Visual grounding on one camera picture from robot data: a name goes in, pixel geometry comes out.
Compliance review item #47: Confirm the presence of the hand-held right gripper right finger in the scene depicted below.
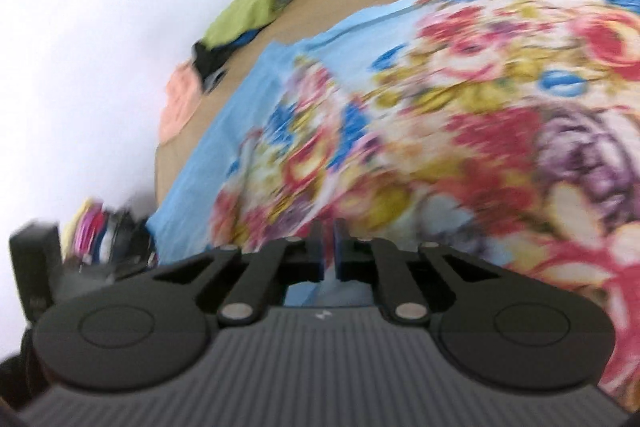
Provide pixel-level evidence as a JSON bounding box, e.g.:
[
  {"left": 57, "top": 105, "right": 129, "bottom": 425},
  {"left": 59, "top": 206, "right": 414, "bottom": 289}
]
[{"left": 334, "top": 219, "right": 502, "bottom": 326}]

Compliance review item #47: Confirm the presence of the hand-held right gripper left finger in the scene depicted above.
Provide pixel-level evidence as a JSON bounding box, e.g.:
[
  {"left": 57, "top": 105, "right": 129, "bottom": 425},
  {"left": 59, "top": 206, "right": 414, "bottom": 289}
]
[{"left": 150, "top": 221, "right": 326, "bottom": 327}]

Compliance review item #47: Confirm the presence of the floral light blue cloth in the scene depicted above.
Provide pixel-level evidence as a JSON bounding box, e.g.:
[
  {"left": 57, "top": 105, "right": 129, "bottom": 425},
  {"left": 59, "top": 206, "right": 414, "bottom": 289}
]
[{"left": 147, "top": 0, "right": 640, "bottom": 408}]

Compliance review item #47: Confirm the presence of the pile of colourful clothes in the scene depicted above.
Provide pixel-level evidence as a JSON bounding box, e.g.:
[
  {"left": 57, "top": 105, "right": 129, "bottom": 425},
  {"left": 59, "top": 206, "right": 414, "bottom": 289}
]
[{"left": 62, "top": 199, "right": 157, "bottom": 269}]

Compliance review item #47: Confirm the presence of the peach garment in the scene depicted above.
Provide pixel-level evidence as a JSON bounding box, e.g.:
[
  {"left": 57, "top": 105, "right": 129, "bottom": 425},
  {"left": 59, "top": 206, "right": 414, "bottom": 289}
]
[{"left": 159, "top": 62, "right": 207, "bottom": 144}]

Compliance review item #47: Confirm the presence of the black garment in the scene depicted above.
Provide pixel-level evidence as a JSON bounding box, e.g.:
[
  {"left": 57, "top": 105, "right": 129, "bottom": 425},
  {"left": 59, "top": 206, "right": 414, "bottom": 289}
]
[{"left": 191, "top": 38, "right": 242, "bottom": 84}]

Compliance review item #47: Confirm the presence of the blue garment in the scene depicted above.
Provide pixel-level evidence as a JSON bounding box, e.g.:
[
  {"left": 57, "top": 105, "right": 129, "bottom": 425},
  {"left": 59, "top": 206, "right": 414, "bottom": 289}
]
[{"left": 225, "top": 27, "right": 262, "bottom": 50}]

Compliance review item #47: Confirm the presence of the green garment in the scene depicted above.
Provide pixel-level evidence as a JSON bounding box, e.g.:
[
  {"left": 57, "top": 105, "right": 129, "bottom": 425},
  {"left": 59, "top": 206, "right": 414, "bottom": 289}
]
[{"left": 204, "top": 0, "right": 296, "bottom": 48}]

